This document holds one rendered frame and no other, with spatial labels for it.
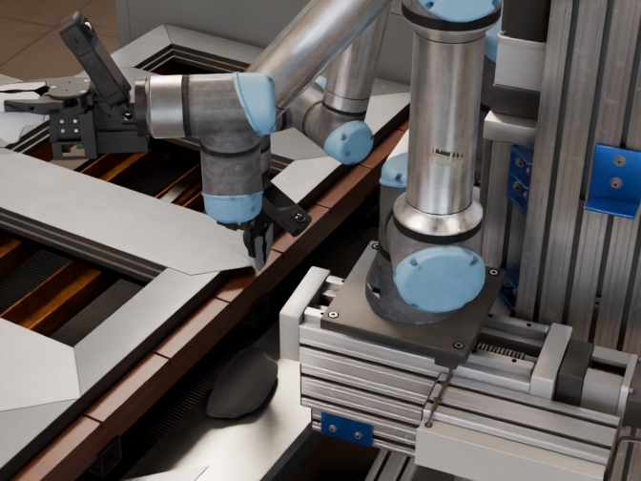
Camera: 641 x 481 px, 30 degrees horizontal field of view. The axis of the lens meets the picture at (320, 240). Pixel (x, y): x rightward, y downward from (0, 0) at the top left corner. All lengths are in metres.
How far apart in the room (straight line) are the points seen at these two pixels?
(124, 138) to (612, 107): 0.68
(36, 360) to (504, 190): 0.80
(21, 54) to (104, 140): 3.63
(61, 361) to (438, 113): 0.85
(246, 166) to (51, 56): 3.60
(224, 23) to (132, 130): 1.62
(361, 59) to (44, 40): 3.40
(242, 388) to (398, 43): 1.02
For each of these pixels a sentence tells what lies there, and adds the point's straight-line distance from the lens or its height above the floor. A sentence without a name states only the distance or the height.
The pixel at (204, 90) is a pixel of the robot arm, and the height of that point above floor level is 1.47.
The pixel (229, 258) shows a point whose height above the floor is 0.86.
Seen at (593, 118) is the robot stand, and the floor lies 1.31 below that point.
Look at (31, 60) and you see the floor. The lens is 5.03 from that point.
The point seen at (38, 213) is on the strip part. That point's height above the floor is 0.85.
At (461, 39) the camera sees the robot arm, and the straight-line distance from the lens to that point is 1.40.
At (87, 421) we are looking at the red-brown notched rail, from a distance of 1.93.
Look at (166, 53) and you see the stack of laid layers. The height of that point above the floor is 0.84.
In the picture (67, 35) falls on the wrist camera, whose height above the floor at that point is 1.54.
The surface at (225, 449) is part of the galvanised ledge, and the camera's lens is 2.07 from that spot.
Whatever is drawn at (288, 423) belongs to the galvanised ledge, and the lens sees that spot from 2.11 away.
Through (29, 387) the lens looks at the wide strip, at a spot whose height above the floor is 0.85.
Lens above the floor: 2.12
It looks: 34 degrees down
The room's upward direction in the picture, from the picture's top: straight up
